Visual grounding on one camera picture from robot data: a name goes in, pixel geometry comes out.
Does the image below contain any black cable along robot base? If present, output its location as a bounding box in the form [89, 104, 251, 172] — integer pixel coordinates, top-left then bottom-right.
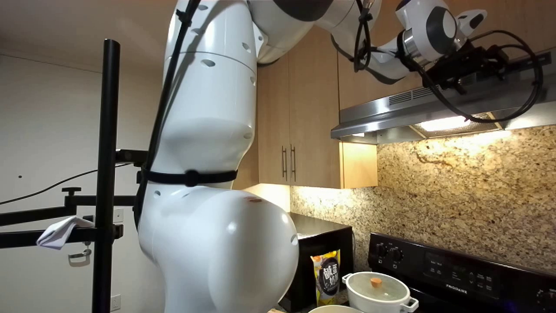
[133, 0, 202, 228]

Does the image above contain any small grey hook fixture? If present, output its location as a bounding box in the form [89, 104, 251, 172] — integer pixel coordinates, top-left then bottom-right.
[67, 245, 95, 268]

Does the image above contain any tall wooden wall cabinet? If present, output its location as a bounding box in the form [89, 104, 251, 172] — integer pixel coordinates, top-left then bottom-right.
[254, 24, 380, 189]

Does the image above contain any thin black wall cable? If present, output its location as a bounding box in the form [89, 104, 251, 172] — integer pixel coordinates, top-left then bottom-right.
[0, 163, 136, 207]

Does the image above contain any yellow and black snack bag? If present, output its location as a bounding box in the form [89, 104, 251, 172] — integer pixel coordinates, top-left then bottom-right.
[310, 249, 350, 308]

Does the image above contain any glowing hood light panel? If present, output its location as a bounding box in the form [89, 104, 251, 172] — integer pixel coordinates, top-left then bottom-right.
[416, 113, 477, 134]

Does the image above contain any short wooden wall cabinet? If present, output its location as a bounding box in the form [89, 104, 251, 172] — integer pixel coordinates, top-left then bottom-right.
[338, 0, 556, 111]

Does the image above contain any black microwave oven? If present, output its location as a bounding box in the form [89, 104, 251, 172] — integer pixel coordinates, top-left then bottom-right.
[277, 212, 355, 311]

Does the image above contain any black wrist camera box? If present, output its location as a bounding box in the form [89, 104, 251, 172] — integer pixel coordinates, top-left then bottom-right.
[432, 66, 470, 96]

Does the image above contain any black stove control panel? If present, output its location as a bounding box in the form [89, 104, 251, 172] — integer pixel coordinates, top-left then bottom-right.
[367, 233, 556, 313]

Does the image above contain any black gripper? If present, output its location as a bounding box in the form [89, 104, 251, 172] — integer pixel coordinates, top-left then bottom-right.
[440, 40, 527, 85]

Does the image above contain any black strap around robot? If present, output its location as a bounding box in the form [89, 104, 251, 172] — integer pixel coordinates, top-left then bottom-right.
[140, 169, 241, 188]

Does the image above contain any stainless steel range hood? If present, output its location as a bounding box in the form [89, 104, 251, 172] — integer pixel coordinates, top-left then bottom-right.
[329, 49, 556, 146]

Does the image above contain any white pot with glass lid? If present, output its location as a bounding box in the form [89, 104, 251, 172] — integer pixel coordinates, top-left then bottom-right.
[343, 269, 421, 313]

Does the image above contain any white crumpled paper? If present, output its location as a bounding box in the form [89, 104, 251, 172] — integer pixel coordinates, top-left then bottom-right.
[36, 215, 95, 250]

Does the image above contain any black metal stand frame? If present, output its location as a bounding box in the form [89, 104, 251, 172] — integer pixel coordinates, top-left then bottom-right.
[0, 38, 154, 313]

